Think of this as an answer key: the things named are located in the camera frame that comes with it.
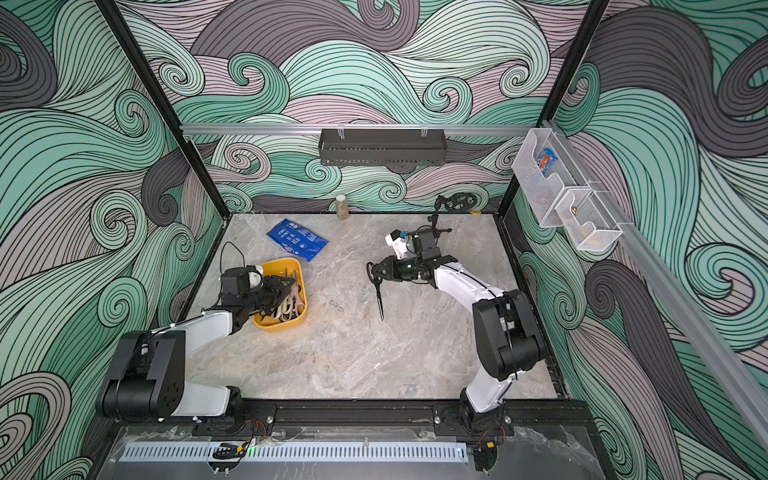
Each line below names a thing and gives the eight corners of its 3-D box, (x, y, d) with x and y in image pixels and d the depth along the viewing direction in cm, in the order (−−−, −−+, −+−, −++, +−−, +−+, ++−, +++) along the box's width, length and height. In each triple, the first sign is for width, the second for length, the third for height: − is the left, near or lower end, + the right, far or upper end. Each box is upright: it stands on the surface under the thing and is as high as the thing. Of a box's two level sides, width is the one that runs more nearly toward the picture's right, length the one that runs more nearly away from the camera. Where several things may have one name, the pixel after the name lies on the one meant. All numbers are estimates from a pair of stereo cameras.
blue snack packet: (267, 239, 115) (265, 233, 112) (286, 223, 121) (284, 216, 118) (309, 262, 107) (307, 256, 105) (327, 244, 113) (326, 238, 110)
